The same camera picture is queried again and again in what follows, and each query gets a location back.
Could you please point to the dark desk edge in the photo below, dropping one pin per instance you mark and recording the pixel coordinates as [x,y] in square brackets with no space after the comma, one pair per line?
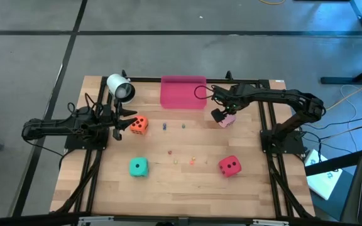
[341,161]

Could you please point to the small blue die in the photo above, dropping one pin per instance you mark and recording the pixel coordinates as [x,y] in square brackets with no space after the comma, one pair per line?
[164,126]

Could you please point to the black aluminium table frame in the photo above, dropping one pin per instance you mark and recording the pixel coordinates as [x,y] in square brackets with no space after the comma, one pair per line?
[146,78]

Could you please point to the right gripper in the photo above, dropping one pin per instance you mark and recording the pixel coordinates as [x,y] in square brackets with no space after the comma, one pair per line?
[228,95]

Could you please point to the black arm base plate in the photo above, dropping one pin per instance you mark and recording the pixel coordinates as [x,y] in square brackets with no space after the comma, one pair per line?
[294,146]
[74,144]

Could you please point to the large red foam die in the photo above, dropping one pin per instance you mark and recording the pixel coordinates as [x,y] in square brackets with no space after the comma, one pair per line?
[232,171]

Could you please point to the black desk foot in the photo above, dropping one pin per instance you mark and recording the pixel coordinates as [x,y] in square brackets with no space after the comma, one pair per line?
[341,80]

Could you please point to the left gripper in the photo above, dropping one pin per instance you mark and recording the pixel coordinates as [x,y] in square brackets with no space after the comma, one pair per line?
[113,117]

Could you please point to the large teal foam die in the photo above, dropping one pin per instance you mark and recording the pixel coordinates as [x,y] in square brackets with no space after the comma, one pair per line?
[141,171]

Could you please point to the translucent pink plastic tray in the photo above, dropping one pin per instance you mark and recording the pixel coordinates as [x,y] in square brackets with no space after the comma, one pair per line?
[182,92]

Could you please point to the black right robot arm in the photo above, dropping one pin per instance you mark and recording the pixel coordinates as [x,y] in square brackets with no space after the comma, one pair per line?
[281,94]

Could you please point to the black frame clamp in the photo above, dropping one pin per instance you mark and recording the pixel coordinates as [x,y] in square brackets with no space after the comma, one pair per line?
[228,75]
[124,74]

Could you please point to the large orange foam die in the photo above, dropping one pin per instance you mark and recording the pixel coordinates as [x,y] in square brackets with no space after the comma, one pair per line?
[138,125]

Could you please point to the white desk fan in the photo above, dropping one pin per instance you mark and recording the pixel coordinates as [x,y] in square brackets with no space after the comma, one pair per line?
[116,83]

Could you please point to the white cardboard box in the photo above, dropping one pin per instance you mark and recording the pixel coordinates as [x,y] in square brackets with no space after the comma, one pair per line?
[324,182]

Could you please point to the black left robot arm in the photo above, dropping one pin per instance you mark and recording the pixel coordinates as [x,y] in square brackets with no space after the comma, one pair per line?
[52,127]

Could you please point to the silver frame bracket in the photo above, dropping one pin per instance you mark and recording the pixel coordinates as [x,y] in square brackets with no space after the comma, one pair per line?
[270,223]
[96,219]

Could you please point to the large pink foam die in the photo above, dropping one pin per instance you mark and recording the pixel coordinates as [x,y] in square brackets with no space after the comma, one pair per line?
[229,121]

